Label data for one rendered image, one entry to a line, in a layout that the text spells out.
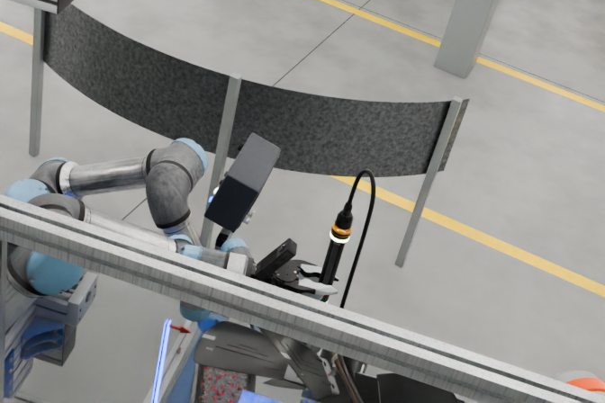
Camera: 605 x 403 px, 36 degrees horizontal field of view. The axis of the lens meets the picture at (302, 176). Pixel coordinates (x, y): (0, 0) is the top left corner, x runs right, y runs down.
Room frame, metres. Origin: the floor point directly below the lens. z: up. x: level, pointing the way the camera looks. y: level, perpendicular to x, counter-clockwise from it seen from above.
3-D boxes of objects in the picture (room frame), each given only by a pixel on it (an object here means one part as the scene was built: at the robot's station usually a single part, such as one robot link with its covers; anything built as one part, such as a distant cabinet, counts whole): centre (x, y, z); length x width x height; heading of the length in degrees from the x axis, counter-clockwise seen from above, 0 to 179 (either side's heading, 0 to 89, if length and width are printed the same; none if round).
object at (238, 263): (1.57, 0.09, 1.46); 0.08 x 0.05 x 0.08; 4
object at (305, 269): (1.61, -0.09, 1.45); 0.09 x 0.03 x 0.06; 103
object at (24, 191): (1.89, 0.70, 1.20); 0.13 x 0.12 x 0.14; 172
